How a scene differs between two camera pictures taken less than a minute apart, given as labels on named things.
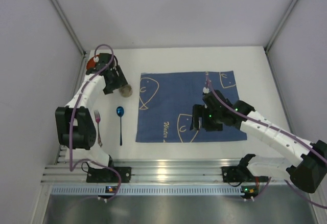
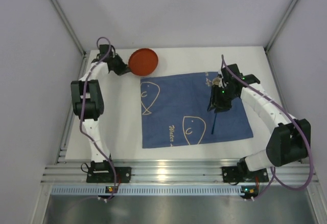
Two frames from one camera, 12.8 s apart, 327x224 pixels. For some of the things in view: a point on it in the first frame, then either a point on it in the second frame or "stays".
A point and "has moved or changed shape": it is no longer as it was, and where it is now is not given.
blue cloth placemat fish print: (165, 103) stays
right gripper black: (202, 118) -> (220, 101)
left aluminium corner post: (63, 16) stays
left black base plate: (102, 175) stays
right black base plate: (241, 173) stays
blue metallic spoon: (120, 111) has moved or changed shape
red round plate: (91, 64) has moved or changed shape
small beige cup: (125, 91) -> (216, 81)
